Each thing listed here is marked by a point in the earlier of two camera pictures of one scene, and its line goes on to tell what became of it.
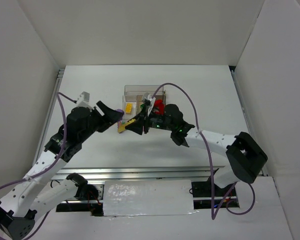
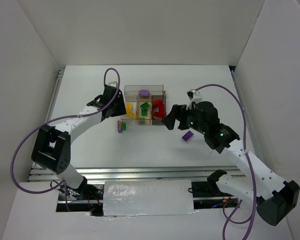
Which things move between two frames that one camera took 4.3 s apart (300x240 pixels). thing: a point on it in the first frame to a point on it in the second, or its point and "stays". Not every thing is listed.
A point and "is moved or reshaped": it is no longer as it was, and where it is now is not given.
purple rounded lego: x=120 y=110 is moved or reshaped
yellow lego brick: x=128 y=108 stays
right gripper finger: x=137 y=126 to x=169 y=120
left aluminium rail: x=44 y=126 stays
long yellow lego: x=121 y=127 to x=129 y=113
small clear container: x=129 y=106 stays
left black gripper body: x=98 y=116 to x=118 y=107
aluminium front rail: x=95 y=174 stays
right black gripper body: x=145 y=121 to x=179 y=117
